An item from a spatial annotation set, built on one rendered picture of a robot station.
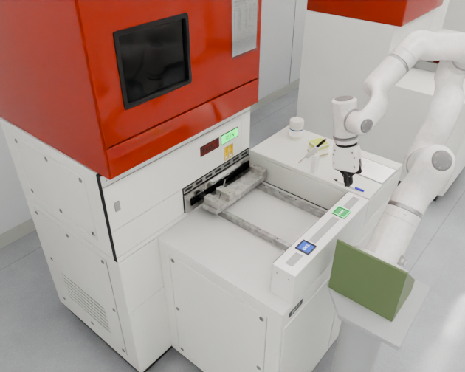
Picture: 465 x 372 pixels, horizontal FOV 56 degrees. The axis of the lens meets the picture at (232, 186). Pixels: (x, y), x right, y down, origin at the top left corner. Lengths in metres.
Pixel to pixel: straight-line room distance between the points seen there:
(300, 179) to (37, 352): 1.64
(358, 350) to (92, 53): 1.37
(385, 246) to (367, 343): 0.42
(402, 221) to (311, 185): 0.58
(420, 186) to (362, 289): 0.39
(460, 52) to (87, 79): 1.17
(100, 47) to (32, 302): 1.90
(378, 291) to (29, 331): 1.92
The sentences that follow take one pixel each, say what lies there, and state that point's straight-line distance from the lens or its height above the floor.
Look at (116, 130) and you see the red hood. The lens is 1.43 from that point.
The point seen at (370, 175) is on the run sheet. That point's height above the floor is 0.97.
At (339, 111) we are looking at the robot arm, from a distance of 1.54.
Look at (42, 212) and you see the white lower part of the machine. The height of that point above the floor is 0.79.
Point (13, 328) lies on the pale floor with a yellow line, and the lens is 2.82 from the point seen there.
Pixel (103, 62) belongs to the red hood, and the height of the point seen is 1.61.
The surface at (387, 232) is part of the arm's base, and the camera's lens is 1.53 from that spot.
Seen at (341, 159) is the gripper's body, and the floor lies 1.21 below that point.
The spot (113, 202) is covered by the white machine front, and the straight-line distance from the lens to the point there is 1.60.
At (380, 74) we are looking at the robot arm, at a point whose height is 1.49.
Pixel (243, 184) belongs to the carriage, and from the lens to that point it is 2.02.
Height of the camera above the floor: 2.03
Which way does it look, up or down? 35 degrees down
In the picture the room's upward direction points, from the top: straight up
